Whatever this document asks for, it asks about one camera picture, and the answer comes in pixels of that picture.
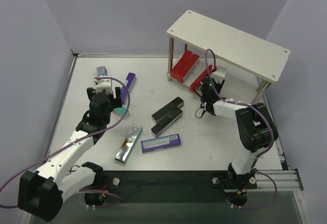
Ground silver Rio box top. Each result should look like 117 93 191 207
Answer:
96 66 107 78

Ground purple toothpaste box flat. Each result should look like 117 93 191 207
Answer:
141 134 181 154

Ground silver Rio box bottom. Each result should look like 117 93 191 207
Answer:
114 124 143 165

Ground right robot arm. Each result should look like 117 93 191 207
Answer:
200 76 278 187

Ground red toothpaste box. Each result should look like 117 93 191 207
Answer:
190 69 207 93
176 54 199 83
171 51 193 79

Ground purple toothpaste box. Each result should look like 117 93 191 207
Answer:
141 134 181 154
121 72 136 105

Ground white two-tier shelf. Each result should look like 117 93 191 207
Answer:
166 10 291 103

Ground teal toothpaste box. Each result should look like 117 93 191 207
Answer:
114 106 130 120

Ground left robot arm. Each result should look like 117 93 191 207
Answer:
17 87 122 222

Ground silver rio box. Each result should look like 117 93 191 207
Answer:
96 66 107 78
114 124 143 165

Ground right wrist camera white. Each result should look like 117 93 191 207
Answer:
211 66 226 83

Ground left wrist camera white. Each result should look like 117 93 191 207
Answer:
94 76 112 94

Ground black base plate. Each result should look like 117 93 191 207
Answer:
83 170 257 207

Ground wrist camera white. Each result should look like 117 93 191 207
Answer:
94 76 112 94
211 66 226 83

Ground aluminium frame rail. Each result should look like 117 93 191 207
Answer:
19 53 305 224

